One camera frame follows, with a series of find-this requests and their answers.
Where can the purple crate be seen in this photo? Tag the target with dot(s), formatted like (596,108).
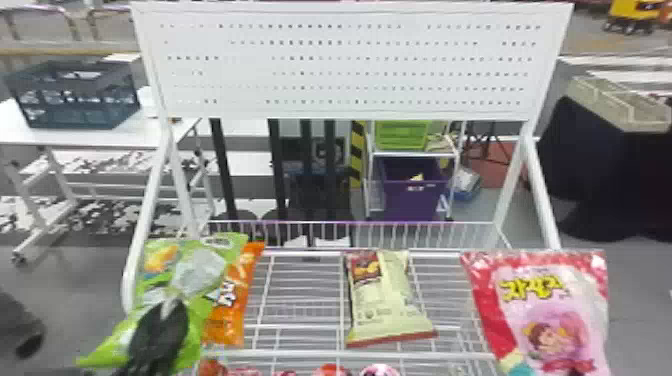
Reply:
(412,191)

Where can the red can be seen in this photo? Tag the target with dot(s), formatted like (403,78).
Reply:
(332,370)

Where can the pale green snack packet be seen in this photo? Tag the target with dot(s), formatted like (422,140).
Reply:
(383,304)

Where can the orange snack packet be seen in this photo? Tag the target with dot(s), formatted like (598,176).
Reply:
(231,310)

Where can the striped post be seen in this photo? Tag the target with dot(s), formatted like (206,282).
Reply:
(357,152)

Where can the dark blue crate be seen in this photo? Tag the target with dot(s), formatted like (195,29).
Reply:
(73,97)

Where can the white side table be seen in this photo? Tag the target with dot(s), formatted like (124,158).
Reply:
(68,137)

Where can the pink snack packet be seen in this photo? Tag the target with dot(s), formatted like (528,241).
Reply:
(546,315)

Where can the clear box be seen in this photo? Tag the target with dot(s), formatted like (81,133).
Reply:
(619,105)

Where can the green basket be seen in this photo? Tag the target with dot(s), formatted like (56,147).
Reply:
(401,135)

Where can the black side table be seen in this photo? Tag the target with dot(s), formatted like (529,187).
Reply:
(604,173)

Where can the pink can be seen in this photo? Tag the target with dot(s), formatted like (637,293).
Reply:
(379,370)

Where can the white shelf trolley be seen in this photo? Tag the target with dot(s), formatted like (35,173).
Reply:
(369,178)

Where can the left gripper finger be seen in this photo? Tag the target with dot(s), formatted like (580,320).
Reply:
(157,336)

